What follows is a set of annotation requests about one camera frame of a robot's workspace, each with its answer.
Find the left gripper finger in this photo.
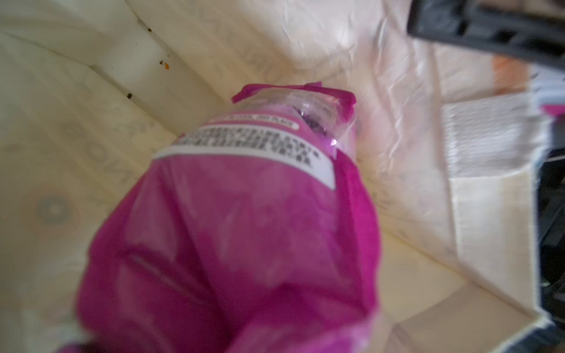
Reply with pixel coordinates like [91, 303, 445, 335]
[407, 0, 564, 69]

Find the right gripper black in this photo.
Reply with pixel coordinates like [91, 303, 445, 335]
[537, 148, 564, 328]

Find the cream canvas tote bag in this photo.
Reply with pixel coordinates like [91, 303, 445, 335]
[1, 1, 550, 352]

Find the magenta snack bag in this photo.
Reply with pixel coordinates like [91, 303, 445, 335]
[66, 82, 381, 352]

